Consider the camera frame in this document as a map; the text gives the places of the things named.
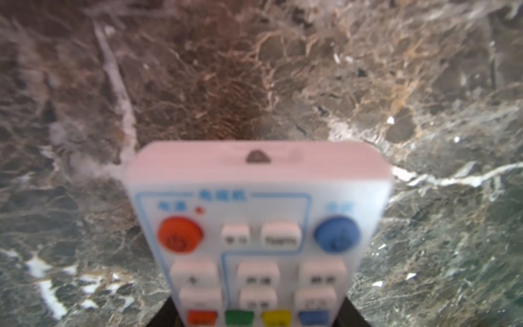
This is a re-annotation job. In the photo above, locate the white remote control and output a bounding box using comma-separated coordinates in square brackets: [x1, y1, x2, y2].
[123, 141, 394, 326]

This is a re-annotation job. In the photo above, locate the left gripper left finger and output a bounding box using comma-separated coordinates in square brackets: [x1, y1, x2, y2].
[146, 297, 184, 327]

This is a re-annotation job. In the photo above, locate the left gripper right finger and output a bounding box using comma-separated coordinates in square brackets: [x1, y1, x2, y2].
[332, 297, 371, 327]

